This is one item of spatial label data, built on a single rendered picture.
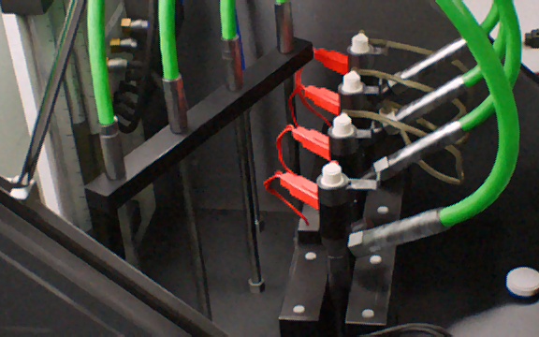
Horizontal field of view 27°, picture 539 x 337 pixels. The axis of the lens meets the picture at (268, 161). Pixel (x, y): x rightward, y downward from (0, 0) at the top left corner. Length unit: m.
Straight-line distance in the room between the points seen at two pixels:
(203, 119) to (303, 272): 0.18
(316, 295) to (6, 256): 0.47
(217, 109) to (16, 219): 0.50
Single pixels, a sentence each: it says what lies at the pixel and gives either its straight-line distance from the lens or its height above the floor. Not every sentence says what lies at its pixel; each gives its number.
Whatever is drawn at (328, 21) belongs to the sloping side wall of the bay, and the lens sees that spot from 1.28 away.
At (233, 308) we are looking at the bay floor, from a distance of 1.30.
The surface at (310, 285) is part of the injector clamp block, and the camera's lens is 1.09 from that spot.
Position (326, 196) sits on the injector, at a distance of 1.00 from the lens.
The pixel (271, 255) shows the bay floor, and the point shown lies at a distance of 1.36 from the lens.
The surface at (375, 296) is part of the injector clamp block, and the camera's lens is 1.07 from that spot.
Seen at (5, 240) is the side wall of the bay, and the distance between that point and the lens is 0.66.
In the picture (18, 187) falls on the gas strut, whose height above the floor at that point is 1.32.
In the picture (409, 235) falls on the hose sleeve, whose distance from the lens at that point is 0.88.
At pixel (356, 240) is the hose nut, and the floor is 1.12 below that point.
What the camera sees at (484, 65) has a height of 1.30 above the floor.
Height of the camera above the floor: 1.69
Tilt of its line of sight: 34 degrees down
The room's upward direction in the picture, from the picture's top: 5 degrees counter-clockwise
